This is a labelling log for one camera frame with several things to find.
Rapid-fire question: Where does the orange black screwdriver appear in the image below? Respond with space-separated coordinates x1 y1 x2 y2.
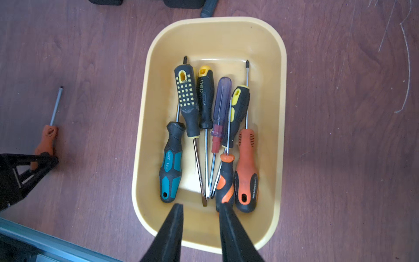
34 86 64 156
215 98 235 212

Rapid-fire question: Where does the blue clear handle screwdriver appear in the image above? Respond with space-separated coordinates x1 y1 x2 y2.
210 76 232 198

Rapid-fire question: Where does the aluminium front rail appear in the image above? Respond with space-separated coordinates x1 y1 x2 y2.
1 218 116 262

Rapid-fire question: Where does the yellow storage box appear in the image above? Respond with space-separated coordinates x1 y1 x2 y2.
132 17 287 249

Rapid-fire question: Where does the black yellow slim screwdriver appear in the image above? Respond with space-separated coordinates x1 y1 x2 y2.
223 85 250 182

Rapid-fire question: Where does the black yellow dotted screwdriver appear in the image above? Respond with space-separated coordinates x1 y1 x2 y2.
174 63 207 207

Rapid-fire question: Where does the green hose nozzle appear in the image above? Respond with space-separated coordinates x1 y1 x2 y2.
200 0 218 18

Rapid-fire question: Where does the green black screwdriver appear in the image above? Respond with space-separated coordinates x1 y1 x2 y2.
159 103 186 203

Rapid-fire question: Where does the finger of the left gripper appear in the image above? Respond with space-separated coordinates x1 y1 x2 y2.
1 153 59 210

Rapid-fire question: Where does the black yellow cap screwdriver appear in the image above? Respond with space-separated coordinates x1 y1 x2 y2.
197 65 215 201

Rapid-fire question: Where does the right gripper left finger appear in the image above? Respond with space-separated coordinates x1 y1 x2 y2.
140 204 184 262

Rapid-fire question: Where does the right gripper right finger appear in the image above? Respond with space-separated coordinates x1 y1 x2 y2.
219 203 264 262

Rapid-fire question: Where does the orange screwdriver long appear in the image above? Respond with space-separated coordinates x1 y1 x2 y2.
234 61 259 213

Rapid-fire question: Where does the black plastic tool case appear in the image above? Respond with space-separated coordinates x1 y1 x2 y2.
89 0 206 9

